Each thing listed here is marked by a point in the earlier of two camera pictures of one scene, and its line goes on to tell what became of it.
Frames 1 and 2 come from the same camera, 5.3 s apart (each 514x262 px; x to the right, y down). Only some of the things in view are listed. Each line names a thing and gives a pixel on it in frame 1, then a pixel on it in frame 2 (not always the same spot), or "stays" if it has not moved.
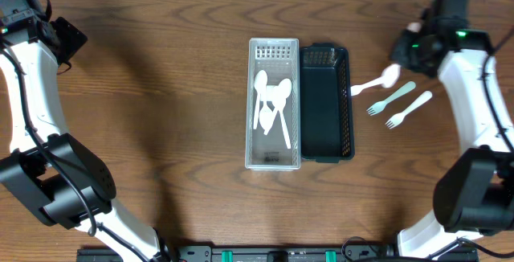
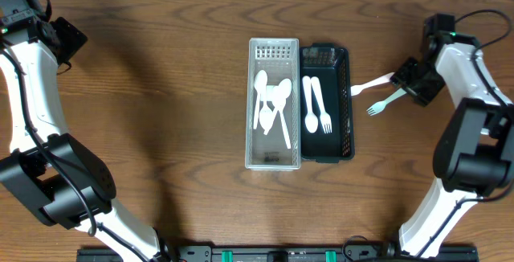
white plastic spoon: [283, 92] stays
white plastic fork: [397, 118] -> [325, 120]
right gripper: [405, 55] -> [407, 79]
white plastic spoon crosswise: [283, 92] stays
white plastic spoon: [260, 83] stays
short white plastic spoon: [388, 78] -> [311, 121]
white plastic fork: [356, 89] stays
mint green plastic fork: [379, 106] stays
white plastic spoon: [266, 116] stays
